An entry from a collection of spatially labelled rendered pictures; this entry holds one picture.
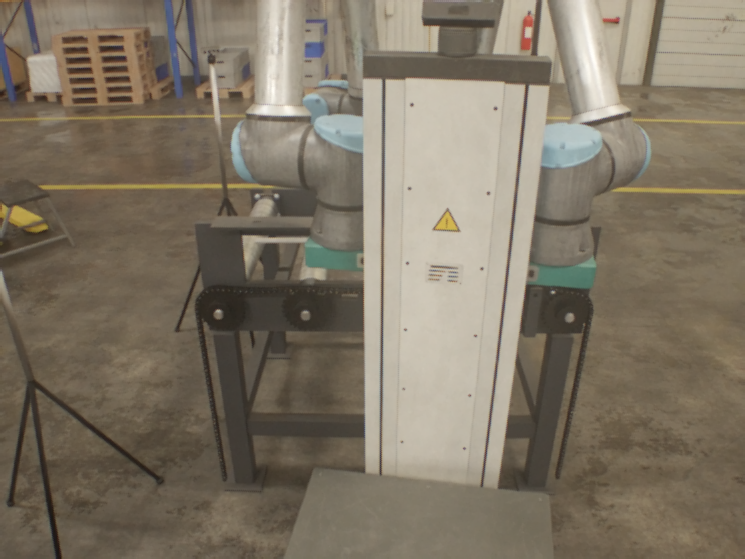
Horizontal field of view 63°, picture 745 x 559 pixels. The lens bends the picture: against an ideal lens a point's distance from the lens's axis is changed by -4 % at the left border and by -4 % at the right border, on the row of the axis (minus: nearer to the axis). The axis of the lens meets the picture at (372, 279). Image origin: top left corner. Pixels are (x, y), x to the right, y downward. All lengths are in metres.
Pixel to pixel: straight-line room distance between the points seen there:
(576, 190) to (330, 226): 0.54
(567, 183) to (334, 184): 0.50
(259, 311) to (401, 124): 1.18
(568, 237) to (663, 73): 10.61
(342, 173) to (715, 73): 11.21
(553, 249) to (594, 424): 1.83
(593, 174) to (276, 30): 0.74
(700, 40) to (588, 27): 10.60
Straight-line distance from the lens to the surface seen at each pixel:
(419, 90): 1.20
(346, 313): 2.19
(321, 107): 1.67
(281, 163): 1.42
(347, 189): 1.38
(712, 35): 12.18
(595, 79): 1.52
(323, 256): 1.46
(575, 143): 1.35
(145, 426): 3.13
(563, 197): 1.37
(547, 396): 2.44
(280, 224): 2.02
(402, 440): 1.60
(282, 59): 1.44
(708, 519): 2.87
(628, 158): 1.51
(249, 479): 2.71
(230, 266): 2.16
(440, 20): 1.20
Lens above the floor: 1.95
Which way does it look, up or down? 28 degrees down
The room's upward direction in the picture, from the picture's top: straight up
